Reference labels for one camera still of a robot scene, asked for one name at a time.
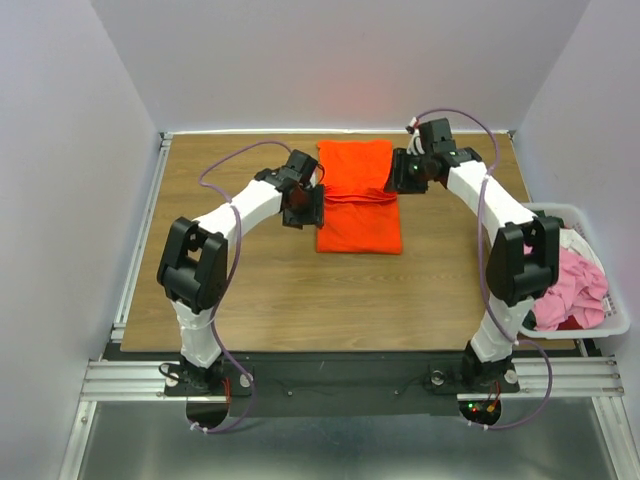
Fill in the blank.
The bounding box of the pink t shirt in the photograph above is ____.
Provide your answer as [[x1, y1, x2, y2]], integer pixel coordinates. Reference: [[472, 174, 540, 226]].
[[523, 247, 609, 332]]

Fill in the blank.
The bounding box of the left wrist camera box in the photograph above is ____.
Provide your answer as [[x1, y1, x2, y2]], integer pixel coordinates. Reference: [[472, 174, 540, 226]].
[[281, 149, 319, 186]]

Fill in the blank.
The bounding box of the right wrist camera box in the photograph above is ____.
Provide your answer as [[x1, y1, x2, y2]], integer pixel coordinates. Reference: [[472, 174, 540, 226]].
[[407, 118, 456, 156]]

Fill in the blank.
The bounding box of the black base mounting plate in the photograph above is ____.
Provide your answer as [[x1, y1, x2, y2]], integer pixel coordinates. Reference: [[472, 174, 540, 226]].
[[158, 351, 519, 431]]

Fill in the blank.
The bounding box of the aluminium frame rail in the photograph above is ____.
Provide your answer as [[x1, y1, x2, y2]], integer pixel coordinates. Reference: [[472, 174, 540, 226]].
[[80, 357, 625, 402]]

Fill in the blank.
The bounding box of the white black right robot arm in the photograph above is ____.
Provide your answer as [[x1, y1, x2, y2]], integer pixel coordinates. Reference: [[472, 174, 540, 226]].
[[385, 148, 560, 390]]

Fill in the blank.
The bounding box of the white perforated laundry basket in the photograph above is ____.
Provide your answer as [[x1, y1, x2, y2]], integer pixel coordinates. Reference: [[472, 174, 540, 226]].
[[520, 203, 630, 340]]

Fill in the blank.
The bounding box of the orange t shirt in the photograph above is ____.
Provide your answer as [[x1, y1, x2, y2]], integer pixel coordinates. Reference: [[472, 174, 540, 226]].
[[316, 139, 403, 255]]

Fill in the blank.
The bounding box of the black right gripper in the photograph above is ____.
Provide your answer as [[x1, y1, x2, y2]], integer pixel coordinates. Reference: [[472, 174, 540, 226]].
[[380, 147, 431, 194]]

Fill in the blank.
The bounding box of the white garment in basket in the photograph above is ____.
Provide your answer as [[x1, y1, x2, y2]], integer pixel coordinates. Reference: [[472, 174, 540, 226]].
[[559, 228, 606, 274]]

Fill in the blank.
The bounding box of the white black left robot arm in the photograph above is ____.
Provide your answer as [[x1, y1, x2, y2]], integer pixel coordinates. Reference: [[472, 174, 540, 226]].
[[157, 162, 324, 394]]

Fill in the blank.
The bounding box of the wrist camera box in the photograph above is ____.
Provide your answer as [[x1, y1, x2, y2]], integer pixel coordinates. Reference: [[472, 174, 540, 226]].
[[281, 149, 319, 186], [407, 118, 456, 156]]

